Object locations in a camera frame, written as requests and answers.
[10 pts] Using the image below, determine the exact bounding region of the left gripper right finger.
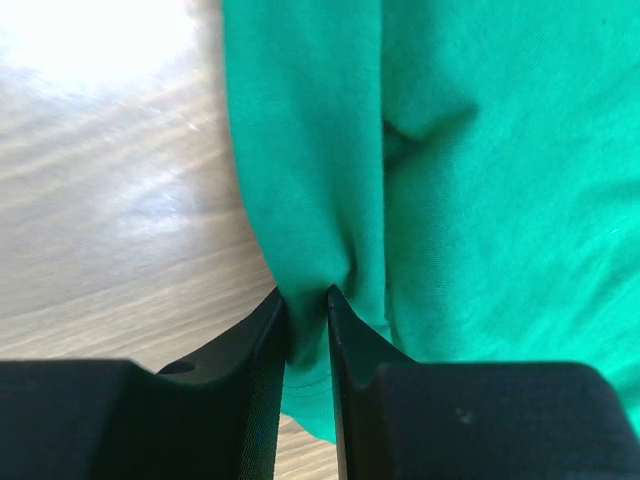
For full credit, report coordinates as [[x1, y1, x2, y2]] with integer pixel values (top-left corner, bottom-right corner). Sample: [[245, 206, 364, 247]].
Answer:
[[327, 285, 413, 479]]

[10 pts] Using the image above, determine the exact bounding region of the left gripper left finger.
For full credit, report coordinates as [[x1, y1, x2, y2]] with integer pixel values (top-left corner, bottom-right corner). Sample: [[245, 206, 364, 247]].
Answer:
[[158, 290, 287, 479]]

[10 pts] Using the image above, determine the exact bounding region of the green t shirt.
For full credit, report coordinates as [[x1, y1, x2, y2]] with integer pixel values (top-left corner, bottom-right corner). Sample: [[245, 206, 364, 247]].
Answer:
[[222, 1, 639, 441]]

